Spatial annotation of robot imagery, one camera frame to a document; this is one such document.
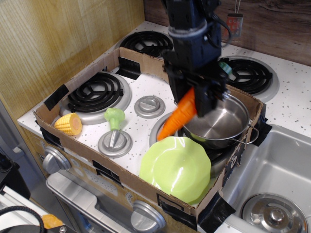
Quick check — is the silver stovetop knob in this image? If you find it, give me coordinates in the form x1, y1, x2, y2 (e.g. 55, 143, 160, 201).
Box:
134, 96, 166, 119
98, 130, 133, 158

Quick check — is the brown cardboard fence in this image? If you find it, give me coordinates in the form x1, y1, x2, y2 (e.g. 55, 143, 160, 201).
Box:
34, 48, 264, 233

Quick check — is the silver oven knob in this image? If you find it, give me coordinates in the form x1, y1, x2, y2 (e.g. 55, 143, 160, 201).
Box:
131, 200, 166, 233
43, 146, 71, 174

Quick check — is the yellow toy corn cob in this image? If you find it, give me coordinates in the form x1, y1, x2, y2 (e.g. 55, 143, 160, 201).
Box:
54, 113, 82, 135

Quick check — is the silver oven door handle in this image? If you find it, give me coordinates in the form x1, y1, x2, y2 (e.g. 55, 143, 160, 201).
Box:
46, 172, 133, 233

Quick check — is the green toy broccoli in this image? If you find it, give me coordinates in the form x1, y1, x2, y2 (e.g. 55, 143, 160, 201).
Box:
104, 108, 125, 131

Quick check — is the silver sink drain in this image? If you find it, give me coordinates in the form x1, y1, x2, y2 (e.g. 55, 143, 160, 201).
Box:
240, 193, 309, 233

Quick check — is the silver oven knob right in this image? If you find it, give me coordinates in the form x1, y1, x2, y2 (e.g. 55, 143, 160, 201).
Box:
131, 200, 166, 233

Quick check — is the stainless steel pot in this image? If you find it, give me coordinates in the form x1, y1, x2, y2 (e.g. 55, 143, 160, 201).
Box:
182, 95, 259, 150

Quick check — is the black cable bottom left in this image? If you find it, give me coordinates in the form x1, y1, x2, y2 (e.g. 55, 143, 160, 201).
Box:
0, 206, 45, 233

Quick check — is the back left black burner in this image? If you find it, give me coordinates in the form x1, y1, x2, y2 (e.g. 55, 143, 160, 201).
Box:
118, 31, 173, 58

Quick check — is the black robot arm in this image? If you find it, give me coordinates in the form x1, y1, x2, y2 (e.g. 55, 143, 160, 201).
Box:
162, 0, 229, 117

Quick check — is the orange toy carrot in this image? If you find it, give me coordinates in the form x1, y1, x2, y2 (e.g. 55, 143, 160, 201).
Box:
156, 60, 233, 141

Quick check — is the silver stovetop knob front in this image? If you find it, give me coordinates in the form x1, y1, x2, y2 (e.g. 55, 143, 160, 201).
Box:
98, 130, 133, 158

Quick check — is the silver oven knob left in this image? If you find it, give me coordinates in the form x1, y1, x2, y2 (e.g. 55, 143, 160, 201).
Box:
43, 146, 71, 174

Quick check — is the silver sink basin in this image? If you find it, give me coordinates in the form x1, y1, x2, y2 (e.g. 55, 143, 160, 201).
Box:
218, 125, 311, 233

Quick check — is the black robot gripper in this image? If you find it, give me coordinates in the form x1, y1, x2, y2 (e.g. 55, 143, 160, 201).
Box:
162, 29, 227, 117

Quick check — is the silver stovetop knob centre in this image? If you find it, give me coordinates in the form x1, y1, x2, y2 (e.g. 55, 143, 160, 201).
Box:
134, 96, 166, 119

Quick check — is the back right black burner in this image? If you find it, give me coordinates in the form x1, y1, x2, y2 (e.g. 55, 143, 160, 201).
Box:
220, 58, 273, 94

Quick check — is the orange object bottom left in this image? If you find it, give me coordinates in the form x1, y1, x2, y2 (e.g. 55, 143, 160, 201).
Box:
42, 214, 63, 229

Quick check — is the front left black burner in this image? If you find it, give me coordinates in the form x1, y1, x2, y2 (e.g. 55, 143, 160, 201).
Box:
67, 73, 125, 113

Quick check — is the light green plastic plate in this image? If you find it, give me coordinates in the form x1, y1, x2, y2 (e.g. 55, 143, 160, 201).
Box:
139, 136, 211, 204

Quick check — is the hanging metal spatula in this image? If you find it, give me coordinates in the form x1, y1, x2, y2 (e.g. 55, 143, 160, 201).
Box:
226, 0, 243, 38

